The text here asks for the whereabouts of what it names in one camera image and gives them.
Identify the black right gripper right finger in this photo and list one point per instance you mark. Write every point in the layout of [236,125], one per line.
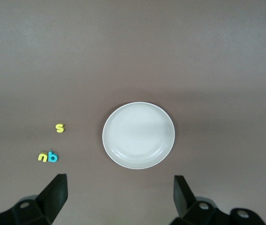
[186,206]

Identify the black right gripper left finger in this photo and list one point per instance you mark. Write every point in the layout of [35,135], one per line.
[51,201]

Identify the teal foam letter q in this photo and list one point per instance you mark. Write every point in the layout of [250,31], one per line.
[50,154]

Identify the yellow foam letter u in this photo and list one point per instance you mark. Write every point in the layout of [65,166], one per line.
[42,154]

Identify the yellow foam letter s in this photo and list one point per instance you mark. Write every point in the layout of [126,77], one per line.
[59,128]

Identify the beige round plate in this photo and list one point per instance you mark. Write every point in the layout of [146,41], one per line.
[138,135]

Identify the brown table cover sheet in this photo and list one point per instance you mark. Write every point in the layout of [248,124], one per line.
[133,47]

